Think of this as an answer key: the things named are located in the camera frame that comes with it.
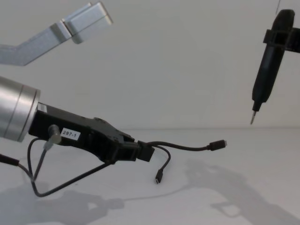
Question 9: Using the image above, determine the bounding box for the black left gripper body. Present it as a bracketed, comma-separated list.
[28, 102, 123, 165]

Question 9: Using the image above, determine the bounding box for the black multi-plug charging cable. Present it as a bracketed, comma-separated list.
[138, 139, 227, 185]

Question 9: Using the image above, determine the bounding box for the white table cloth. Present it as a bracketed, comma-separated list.
[0, 127, 300, 225]

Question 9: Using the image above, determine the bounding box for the thin dark wrist cable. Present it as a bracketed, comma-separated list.
[0, 123, 116, 198]

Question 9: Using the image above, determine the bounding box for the black corded screwdriver tool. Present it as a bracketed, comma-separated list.
[249, 0, 296, 125]

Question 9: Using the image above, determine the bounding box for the black tool holder bracket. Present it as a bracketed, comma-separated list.
[262, 27, 300, 54]

